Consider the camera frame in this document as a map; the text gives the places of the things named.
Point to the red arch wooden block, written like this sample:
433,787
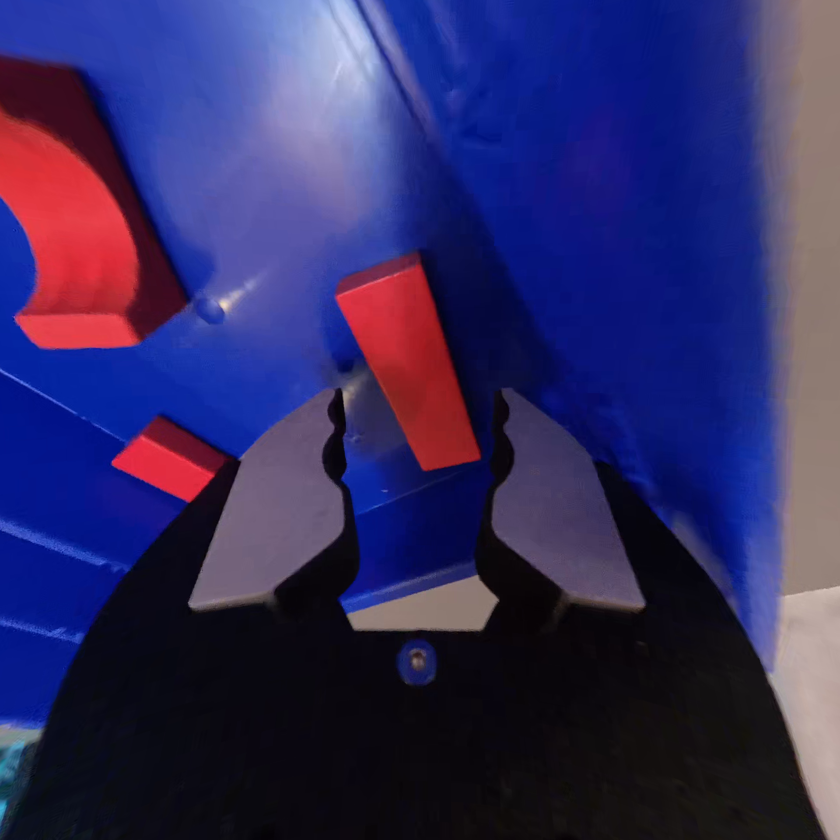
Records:
79,249

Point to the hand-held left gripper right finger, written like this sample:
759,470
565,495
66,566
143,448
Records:
558,512

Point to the red rectangular wooden block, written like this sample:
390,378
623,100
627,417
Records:
407,354

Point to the small red wooden block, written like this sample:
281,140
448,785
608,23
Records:
167,459

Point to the blue plastic bin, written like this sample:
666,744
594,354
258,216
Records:
590,229

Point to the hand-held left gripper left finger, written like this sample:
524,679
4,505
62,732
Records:
275,512

